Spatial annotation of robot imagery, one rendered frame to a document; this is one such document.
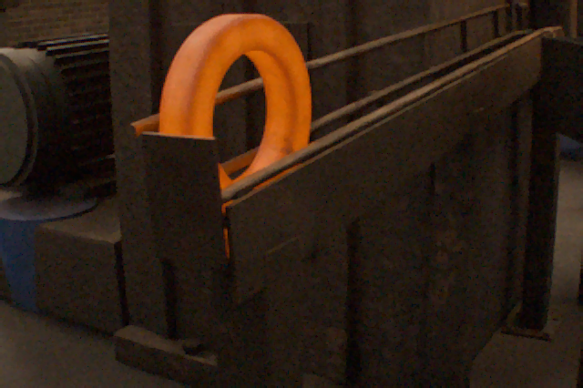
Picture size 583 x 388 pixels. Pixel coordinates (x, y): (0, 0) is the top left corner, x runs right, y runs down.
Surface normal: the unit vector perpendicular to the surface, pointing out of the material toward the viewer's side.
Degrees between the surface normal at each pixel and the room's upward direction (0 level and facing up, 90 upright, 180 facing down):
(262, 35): 90
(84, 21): 90
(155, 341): 0
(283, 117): 82
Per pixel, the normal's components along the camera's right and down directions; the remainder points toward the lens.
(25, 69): 0.59, -0.61
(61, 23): 0.86, 0.11
